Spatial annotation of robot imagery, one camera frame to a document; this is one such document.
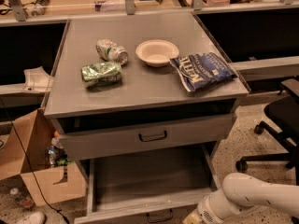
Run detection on white shoe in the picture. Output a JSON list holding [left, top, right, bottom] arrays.
[[16, 212, 46, 224]]

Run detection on grey drawer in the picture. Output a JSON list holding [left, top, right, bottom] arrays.
[[74, 144, 221, 224], [60, 98, 236, 161]]

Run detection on crushed green soda can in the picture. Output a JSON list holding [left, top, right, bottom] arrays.
[[80, 62, 122, 88]]

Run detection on white paper bowl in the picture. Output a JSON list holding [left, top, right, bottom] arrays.
[[135, 39, 179, 67]]

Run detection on black floor cable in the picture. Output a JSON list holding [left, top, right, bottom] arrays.
[[0, 100, 71, 224]]

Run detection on grey top drawer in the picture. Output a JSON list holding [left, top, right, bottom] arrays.
[[60, 98, 236, 161]]

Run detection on grey drawer cabinet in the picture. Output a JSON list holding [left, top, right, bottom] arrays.
[[43, 10, 250, 224]]

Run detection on plastic bottles in box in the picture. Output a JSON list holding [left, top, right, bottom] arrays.
[[46, 132, 71, 168]]

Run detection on white black handheld tool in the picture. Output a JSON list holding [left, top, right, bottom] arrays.
[[31, 0, 50, 16]]

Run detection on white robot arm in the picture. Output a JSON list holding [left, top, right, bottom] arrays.
[[182, 173, 299, 224]]

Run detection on brown cardboard box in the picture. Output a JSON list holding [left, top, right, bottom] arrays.
[[0, 109, 87, 206]]

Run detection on white green soda can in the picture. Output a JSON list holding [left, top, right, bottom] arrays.
[[96, 39, 128, 65]]

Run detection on small jar on floor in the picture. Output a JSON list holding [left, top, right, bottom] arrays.
[[21, 198, 35, 209]]

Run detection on black office chair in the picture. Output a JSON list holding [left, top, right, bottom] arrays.
[[235, 77, 299, 224]]

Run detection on blue chip bag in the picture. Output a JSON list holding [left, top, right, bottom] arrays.
[[170, 52, 236, 92]]

